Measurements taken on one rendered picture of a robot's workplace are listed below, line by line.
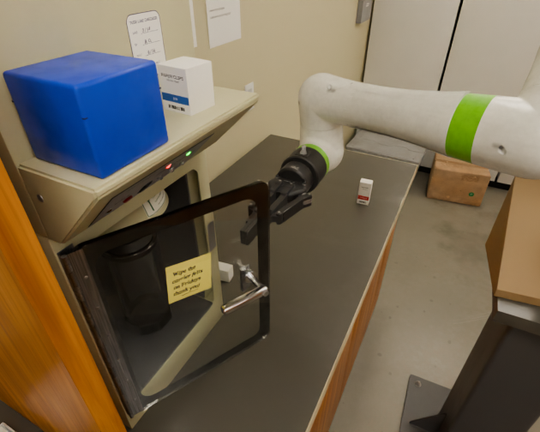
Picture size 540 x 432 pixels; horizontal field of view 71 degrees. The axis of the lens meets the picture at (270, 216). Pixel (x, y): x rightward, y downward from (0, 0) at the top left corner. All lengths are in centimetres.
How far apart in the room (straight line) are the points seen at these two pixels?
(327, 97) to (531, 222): 66
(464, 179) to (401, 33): 122
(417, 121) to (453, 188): 259
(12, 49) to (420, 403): 191
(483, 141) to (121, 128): 54
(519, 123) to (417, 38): 272
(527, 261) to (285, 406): 72
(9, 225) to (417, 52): 322
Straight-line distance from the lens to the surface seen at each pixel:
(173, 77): 53
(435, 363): 218
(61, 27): 49
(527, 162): 70
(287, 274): 108
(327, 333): 95
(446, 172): 326
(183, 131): 48
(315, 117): 87
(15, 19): 47
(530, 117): 70
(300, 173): 79
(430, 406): 202
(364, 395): 198
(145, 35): 57
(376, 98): 79
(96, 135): 38
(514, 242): 119
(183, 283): 63
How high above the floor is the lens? 169
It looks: 36 degrees down
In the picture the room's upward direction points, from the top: straight up
